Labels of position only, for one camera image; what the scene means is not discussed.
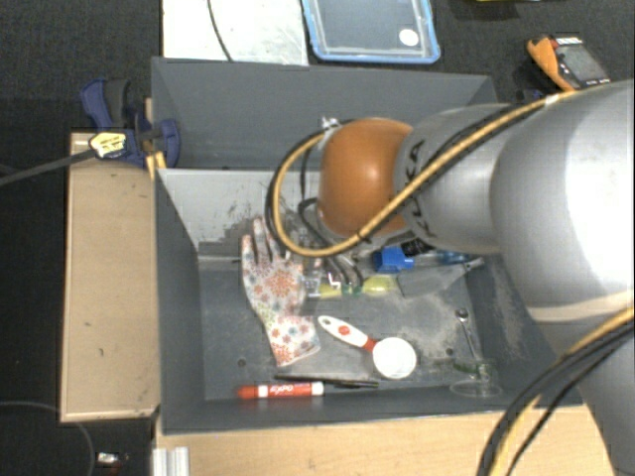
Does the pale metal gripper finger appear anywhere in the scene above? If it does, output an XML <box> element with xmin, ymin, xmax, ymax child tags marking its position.
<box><xmin>299</xmin><ymin>277</ymin><xmax>322</xmax><ymax>316</ymax></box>

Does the white floral glove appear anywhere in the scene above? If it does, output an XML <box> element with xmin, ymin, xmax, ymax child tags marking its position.
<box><xmin>240</xmin><ymin>216</ymin><xmax>322</xmax><ymax>368</ymax></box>

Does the yellow toy fruit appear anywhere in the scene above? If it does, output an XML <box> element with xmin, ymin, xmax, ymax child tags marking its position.
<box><xmin>318</xmin><ymin>274</ymin><xmax>399</xmax><ymax>299</ymax></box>

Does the clear bottle with blue cap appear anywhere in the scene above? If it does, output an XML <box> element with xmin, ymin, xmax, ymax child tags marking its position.
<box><xmin>371</xmin><ymin>246</ymin><xmax>473</xmax><ymax>274</ymax></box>

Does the red and white measuring scoop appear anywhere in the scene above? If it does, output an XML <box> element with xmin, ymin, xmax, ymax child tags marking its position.
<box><xmin>317</xmin><ymin>314</ymin><xmax>419</xmax><ymax>381</ymax></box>

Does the red marker pen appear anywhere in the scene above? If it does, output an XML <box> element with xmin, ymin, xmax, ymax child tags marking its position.
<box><xmin>235</xmin><ymin>381</ymin><xmax>326</xmax><ymax>401</ymax></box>

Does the dark green small piece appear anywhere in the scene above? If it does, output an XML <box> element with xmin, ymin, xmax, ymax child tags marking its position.
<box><xmin>434</xmin><ymin>358</ymin><xmax>477</xmax><ymax>374</ymax></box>

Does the clear glass thing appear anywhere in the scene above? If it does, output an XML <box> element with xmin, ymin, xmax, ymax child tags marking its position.
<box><xmin>448</xmin><ymin>357</ymin><xmax>503</xmax><ymax>399</ymax></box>

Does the grey metal bin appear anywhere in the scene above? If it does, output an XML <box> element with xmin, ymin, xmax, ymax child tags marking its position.
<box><xmin>150</xmin><ymin>56</ymin><xmax>584</xmax><ymax>433</ymax></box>

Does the pale wood flat board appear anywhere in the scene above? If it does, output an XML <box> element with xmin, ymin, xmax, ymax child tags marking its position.
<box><xmin>60</xmin><ymin>131</ymin><xmax>163</xmax><ymax>423</ymax></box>

